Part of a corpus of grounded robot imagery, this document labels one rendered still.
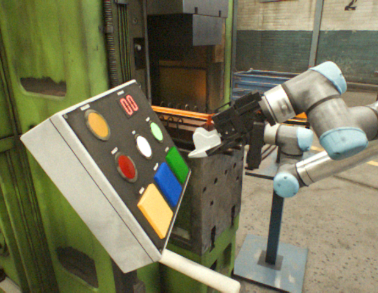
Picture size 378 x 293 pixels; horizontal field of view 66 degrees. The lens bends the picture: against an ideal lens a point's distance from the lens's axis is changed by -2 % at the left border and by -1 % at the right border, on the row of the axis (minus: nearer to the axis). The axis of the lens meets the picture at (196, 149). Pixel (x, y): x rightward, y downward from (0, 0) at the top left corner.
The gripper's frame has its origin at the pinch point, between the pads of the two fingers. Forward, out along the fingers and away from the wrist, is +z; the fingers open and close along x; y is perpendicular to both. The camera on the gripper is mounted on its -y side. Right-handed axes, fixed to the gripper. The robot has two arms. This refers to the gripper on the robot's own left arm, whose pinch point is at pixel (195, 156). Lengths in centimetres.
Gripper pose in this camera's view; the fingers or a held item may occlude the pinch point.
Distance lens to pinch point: 69.5
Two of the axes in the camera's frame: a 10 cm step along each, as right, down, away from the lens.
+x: -1.3, 3.6, -9.2
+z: -8.6, 4.3, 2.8
